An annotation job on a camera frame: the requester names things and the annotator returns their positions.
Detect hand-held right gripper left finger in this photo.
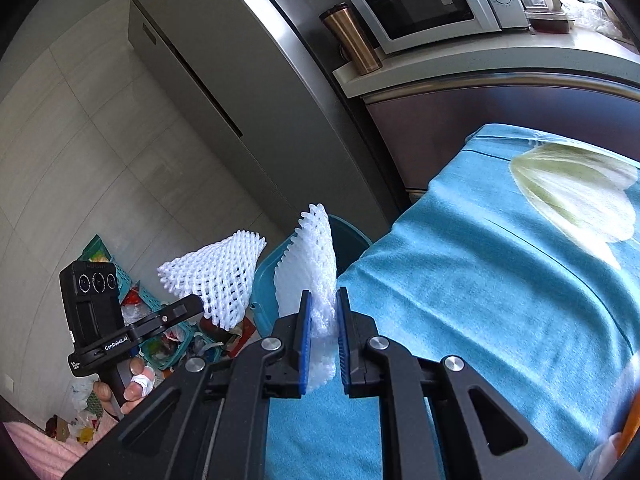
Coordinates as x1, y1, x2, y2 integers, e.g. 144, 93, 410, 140
62, 290, 315, 480

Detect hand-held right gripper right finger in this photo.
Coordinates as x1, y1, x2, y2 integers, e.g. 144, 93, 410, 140
336, 287, 583, 480

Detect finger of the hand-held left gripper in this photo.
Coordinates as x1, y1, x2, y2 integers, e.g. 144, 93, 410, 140
131, 294, 204, 343

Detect white foam fruit net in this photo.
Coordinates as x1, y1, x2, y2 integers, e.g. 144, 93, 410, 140
157, 230, 267, 332
273, 203, 338, 393

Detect blue plastic bin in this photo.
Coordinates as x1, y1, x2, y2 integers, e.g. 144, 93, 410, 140
250, 215, 372, 341

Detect orange snack packet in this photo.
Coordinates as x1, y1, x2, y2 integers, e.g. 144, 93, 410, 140
617, 412, 640, 461

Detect person's left hand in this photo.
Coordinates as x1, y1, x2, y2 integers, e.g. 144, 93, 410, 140
92, 357, 157, 417

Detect green plastic basket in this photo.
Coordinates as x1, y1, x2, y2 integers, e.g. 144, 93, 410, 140
75, 234, 241, 376

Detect pile of plastic bags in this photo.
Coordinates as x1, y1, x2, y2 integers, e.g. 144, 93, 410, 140
45, 380, 121, 443

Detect blue floral tablecloth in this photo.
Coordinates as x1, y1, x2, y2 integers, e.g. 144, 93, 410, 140
265, 124, 640, 480

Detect pink fleece clothing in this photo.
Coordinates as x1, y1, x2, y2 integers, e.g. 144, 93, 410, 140
0, 419, 98, 480

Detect grey refrigerator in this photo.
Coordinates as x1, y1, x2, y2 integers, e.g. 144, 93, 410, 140
127, 0, 401, 241

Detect kitchen counter cabinets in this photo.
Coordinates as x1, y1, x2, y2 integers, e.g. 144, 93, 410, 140
332, 25, 640, 201

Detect copper thermos tumbler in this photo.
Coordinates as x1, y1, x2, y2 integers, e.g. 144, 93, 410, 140
320, 2, 383, 75

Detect white microwave oven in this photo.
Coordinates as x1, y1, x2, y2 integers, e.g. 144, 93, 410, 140
346, 0, 531, 56

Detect dark red lidded container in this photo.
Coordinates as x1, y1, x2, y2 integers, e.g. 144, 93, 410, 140
527, 10, 576, 35

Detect clear plastic bag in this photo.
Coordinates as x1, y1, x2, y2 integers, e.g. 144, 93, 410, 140
560, 0, 626, 38

